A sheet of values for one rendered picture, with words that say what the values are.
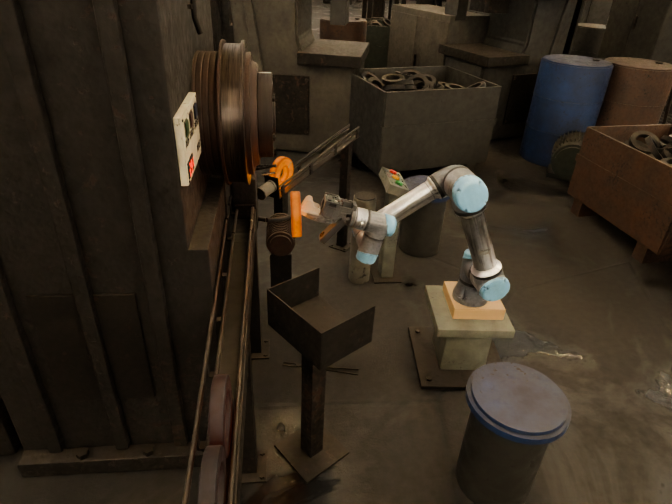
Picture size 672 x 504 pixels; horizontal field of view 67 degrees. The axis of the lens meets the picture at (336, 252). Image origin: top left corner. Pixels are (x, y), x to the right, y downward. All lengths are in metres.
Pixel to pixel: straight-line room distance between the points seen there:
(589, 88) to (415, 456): 3.59
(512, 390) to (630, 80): 3.70
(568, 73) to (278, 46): 2.39
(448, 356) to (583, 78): 3.09
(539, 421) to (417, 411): 0.64
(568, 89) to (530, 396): 3.44
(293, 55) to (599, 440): 3.48
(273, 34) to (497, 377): 3.42
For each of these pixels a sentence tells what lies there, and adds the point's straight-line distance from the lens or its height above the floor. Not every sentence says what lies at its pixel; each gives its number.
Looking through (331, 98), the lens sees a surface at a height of 0.52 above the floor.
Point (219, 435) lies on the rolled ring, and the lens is 1.17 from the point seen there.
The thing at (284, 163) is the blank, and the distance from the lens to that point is 2.36.
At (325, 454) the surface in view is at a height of 0.01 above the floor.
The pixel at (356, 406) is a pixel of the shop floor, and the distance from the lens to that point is 2.17.
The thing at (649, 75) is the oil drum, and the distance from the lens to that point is 5.06.
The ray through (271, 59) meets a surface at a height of 0.80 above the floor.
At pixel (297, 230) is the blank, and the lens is 1.68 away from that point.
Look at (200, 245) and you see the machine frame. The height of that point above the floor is 0.87.
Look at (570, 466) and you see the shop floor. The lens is 2.22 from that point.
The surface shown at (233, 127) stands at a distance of 1.58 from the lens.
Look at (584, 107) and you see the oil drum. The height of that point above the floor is 0.55.
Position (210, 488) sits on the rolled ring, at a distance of 1.06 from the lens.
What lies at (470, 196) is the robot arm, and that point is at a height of 0.91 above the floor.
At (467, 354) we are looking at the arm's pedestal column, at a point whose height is 0.12.
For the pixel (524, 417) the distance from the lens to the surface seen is 1.69.
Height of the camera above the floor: 1.61
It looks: 31 degrees down
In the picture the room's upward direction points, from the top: 3 degrees clockwise
